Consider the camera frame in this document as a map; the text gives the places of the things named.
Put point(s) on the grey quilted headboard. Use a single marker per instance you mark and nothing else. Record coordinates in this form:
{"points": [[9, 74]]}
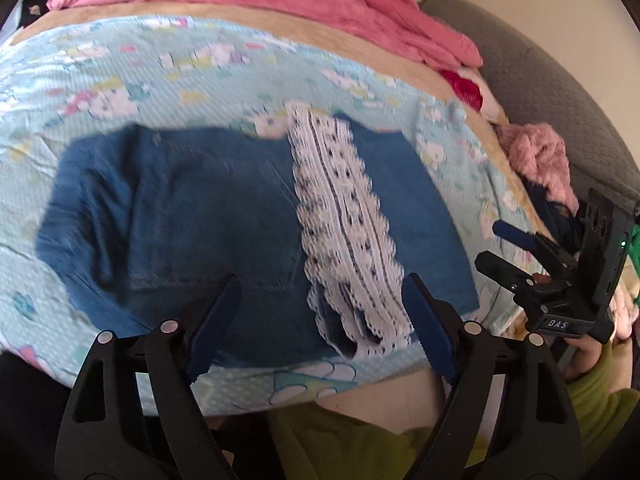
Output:
{"points": [[540, 85]]}

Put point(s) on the blue denim pants lace hem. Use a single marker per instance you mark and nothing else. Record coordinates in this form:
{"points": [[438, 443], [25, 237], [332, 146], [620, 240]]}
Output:
{"points": [[200, 220]]}

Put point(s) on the person's right forearm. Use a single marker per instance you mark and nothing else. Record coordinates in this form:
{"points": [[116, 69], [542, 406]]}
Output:
{"points": [[600, 405]]}

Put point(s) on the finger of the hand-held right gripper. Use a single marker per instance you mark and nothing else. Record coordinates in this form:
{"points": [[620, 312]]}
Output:
{"points": [[505, 272], [512, 234]]}

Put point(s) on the person's black trousers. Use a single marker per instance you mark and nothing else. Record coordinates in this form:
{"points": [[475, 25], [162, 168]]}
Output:
{"points": [[30, 410]]}

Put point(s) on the pink fuzzy cloth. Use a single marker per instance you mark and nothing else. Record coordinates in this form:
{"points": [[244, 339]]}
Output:
{"points": [[540, 160]]}

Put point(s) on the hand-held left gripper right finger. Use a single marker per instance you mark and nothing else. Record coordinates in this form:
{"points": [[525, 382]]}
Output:
{"points": [[430, 325]]}

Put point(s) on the person's right hand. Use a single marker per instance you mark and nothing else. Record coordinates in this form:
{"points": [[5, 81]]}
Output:
{"points": [[582, 357]]}

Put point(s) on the dark bag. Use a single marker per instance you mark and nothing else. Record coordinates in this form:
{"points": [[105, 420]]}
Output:
{"points": [[32, 7]]}

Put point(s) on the red cloth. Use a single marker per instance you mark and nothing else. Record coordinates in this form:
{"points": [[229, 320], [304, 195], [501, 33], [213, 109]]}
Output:
{"points": [[465, 87]]}

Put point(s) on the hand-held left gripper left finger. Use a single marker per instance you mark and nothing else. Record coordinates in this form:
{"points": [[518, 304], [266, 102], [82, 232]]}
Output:
{"points": [[212, 327]]}

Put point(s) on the dark navy cloth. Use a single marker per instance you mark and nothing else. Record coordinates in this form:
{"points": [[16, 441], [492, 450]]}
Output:
{"points": [[555, 215]]}

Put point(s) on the person's green top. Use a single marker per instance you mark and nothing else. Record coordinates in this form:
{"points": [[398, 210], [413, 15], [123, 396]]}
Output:
{"points": [[350, 442]]}

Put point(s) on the light blue cartoon printed blanket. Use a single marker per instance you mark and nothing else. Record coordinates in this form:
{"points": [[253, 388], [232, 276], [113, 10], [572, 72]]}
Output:
{"points": [[150, 80]]}

